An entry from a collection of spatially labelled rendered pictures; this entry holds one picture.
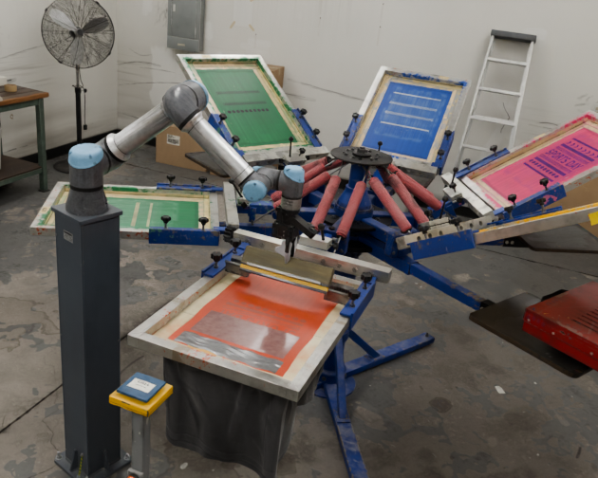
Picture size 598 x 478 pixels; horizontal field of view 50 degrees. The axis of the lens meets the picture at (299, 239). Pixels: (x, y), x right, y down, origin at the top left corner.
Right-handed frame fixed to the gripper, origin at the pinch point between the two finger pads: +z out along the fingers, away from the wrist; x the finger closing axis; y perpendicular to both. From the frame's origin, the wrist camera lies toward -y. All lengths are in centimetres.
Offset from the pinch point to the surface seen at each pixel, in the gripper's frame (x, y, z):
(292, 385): 59, -26, 10
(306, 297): 0.8, -8.3, 13.7
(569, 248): -122, -103, 14
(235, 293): 12.7, 15.5, 13.6
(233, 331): 37.0, 4.2, 13.7
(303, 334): 26.0, -17.0, 13.8
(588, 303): -25, -106, -1
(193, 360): 61, 6, 12
